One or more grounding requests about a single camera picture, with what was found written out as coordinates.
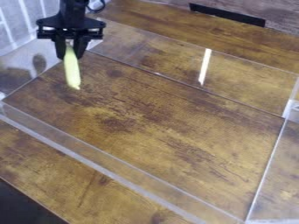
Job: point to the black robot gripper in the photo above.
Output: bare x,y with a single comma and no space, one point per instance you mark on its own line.
72,25

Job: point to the black strip on table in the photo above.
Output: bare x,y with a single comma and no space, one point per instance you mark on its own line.
246,19

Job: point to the clear acrylic enclosure wall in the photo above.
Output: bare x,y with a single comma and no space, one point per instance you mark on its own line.
176,135

